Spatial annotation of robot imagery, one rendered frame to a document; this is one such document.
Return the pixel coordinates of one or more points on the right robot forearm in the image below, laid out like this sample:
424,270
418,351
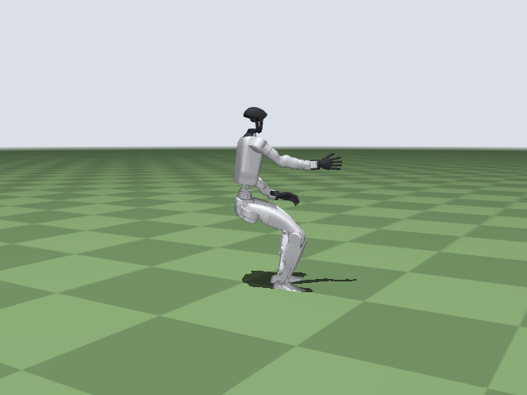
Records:
295,163

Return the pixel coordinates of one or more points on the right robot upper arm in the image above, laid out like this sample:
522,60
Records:
260,145

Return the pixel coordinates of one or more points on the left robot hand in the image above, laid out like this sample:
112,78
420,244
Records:
285,196

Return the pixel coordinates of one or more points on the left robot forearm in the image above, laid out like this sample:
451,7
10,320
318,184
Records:
264,189

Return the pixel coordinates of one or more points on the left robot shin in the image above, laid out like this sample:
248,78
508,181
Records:
283,244

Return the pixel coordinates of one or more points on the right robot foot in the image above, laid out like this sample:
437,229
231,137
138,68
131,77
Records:
288,286

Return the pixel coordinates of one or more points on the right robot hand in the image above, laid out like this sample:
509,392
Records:
326,162

